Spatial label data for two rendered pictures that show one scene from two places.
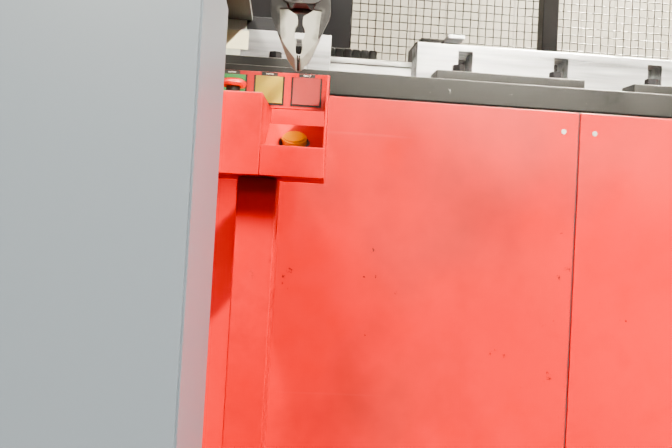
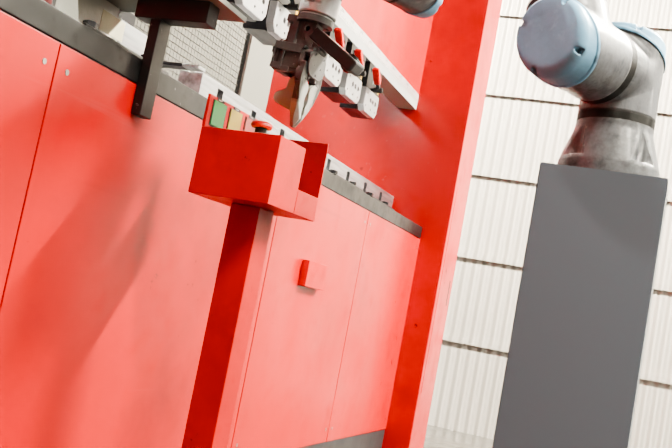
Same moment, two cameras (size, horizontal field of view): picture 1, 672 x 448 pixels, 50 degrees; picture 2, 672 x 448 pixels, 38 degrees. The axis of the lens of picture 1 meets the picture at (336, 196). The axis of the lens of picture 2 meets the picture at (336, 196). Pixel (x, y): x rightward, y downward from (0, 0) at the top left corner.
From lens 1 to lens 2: 170 cm
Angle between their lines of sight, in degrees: 66
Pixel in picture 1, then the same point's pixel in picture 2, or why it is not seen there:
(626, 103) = not seen: hidden behind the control
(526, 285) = not seen: hidden behind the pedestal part
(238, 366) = (233, 366)
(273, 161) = (300, 204)
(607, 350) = (263, 345)
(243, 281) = (247, 295)
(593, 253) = (272, 272)
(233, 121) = (292, 168)
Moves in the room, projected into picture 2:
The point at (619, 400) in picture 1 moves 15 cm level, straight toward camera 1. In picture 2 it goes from (260, 382) to (300, 394)
